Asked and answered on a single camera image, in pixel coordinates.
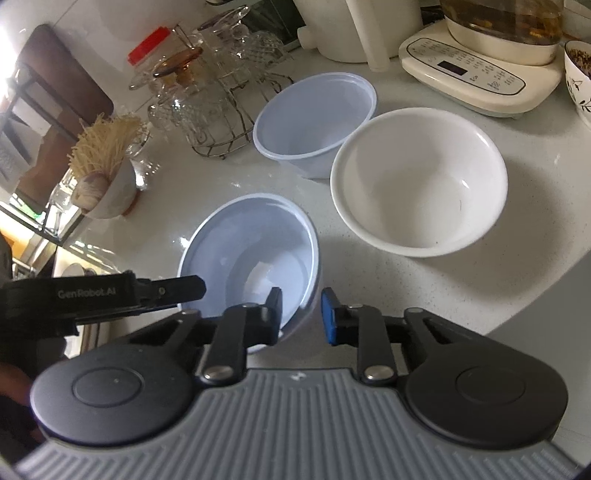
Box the small patterned bowl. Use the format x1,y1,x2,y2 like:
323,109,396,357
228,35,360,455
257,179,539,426
563,41,591,114

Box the translucent plastic bowl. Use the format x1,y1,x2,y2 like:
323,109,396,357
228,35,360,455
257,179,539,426
178,194,320,354
253,72,377,181

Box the cream kettle base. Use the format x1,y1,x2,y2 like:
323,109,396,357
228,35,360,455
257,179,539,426
398,31,561,118

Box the brown cutting board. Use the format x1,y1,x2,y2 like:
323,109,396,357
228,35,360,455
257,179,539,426
14,24,115,139

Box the black metal kitchen rack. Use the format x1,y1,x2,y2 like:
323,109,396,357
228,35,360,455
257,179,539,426
0,60,93,241

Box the white ceramic bowl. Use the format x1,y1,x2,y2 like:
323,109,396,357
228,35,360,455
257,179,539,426
330,108,509,257

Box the wire rack of glass cups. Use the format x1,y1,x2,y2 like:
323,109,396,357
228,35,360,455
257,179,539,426
129,7,296,160

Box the red lidded jar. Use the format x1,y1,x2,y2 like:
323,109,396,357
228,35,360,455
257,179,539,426
128,26,195,88

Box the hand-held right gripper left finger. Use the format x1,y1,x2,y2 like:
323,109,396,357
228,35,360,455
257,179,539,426
159,287,283,386

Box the glass kettle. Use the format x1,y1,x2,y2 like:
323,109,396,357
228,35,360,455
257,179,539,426
438,0,565,65

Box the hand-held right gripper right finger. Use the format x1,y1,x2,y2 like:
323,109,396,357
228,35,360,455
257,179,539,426
321,287,455,386

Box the white garlic bowl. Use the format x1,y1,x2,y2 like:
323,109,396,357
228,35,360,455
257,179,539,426
76,159,138,220

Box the bundle of dried noodles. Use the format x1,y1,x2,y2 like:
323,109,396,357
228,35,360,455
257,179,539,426
68,114,151,181

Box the white electric kettle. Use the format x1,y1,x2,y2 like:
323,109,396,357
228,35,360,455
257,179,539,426
293,0,423,70

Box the upturned drinking glass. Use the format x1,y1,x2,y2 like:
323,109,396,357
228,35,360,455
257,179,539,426
48,178,81,232

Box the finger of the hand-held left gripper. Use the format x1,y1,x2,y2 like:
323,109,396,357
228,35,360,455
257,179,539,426
135,275,207,308
74,302,185,325

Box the garlic bulbs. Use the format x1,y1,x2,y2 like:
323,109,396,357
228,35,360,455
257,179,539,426
75,171,112,208

